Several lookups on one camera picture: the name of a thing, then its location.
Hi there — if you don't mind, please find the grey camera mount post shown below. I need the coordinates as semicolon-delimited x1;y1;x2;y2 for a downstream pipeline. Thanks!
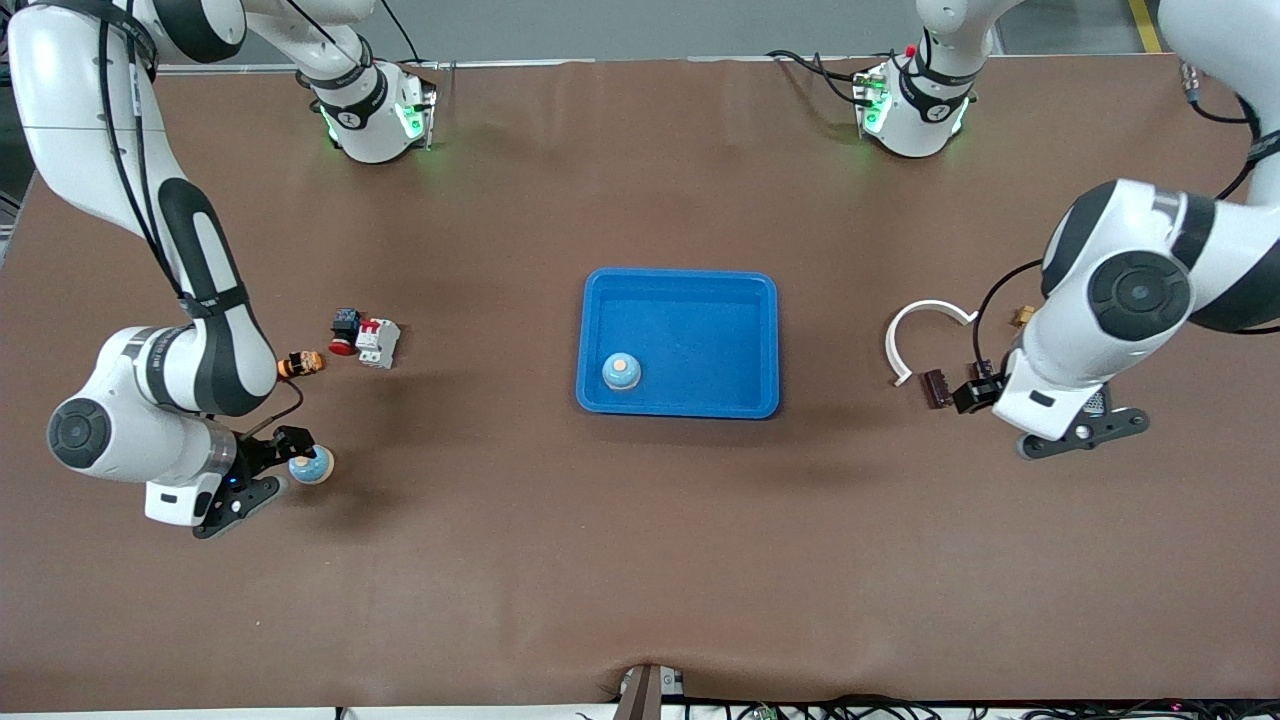
612;662;687;720

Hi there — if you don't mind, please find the white circuit breaker red switch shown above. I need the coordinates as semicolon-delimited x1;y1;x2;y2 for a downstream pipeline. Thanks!
355;317;403;371

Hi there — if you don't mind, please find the blue plastic tray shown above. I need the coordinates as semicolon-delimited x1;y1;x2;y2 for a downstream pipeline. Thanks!
575;267;781;420

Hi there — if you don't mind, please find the black arm base cable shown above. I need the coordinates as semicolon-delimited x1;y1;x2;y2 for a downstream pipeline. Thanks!
765;48;871;106

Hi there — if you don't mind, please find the white curved plastic clip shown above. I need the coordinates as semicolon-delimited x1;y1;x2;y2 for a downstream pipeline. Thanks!
884;299;981;388

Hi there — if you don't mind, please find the brown table mat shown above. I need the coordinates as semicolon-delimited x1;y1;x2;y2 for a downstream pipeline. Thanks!
0;55;1280;713

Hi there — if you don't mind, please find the yellow floor tape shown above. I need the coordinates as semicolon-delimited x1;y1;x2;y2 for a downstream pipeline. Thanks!
1128;0;1166;54

